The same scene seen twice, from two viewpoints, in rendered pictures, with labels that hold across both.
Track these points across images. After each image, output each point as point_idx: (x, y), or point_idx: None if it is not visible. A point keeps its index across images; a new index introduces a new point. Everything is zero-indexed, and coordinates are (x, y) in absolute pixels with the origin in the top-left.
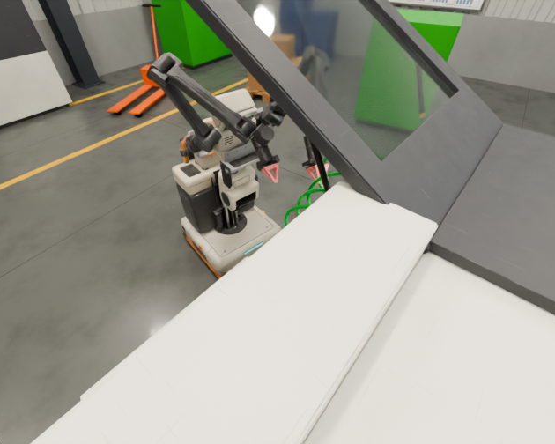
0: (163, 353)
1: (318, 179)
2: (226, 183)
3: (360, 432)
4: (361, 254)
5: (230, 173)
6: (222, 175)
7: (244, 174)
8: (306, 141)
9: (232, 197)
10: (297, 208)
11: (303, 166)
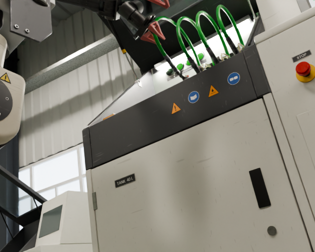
0: None
1: (180, 19)
2: (31, 28)
3: None
4: None
5: (50, 6)
6: (13, 9)
7: None
8: (131, 5)
9: (24, 81)
10: (221, 6)
11: (150, 18)
